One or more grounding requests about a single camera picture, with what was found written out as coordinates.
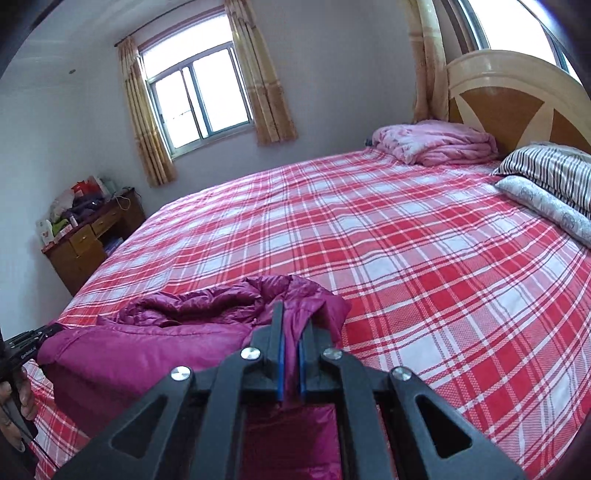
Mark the cream and wood headboard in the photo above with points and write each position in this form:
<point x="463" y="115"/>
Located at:
<point x="498" y="101"/>

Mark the large bright window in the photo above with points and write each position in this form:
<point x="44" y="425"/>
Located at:
<point x="512" y="23"/>

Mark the magenta quilted puffer jacket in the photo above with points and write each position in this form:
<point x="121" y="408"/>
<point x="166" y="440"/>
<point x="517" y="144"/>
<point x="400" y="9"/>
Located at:
<point x="138" y="341"/>

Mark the sliding window with grey frame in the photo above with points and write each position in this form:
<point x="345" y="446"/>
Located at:
<point x="198" y="101"/>

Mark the stacked boxes in desk shelf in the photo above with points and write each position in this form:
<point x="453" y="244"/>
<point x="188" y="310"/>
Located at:
<point x="113" y="244"/>

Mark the red bag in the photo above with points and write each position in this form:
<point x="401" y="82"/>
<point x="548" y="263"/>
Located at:
<point x="82" y="188"/>

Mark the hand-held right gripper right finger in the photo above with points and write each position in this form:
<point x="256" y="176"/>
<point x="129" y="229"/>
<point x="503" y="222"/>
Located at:
<point x="303" y="369"/>

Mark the white printed box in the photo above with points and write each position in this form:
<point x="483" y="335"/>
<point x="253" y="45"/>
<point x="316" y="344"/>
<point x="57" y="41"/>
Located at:
<point x="45" y="233"/>

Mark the person's left hand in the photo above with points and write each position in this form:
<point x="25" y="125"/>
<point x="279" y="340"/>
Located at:
<point x="27" y="397"/>

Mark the brown wooden desk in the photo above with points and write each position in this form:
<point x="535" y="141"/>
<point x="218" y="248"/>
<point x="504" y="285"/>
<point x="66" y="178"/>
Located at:
<point x="74" y="263"/>

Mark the pale floral pillow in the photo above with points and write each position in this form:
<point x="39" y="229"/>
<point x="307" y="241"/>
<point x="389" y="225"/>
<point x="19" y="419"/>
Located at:
<point x="540" y="199"/>

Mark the yellow patterned curtain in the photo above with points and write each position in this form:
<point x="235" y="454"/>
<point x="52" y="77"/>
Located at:
<point x="427" y="69"/>
<point x="143" y="129"/>
<point x="268" y="92"/>

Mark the pink folded blanket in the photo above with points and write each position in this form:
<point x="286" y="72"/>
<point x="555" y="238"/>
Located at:
<point x="434" y="143"/>

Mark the purple cloth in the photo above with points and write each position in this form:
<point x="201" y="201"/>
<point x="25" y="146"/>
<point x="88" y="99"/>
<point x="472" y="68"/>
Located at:
<point x="83" y="210"/>

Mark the striped pillow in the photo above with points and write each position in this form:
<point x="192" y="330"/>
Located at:
<point x="549" y="170"/>

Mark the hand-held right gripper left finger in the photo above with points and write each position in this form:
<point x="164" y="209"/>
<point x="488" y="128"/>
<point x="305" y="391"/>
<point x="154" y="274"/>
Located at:
<point x="279" y="369"/>

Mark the white plastic bag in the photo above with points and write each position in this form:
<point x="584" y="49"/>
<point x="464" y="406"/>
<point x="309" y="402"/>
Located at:
<point x="62" y="205"/>

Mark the green cloth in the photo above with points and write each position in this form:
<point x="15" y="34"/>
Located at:
<point x="60" y="225"/>

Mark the bed with red plaid sheet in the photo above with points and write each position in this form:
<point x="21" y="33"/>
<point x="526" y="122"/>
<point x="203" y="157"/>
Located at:
<point x="369" y="230"/>

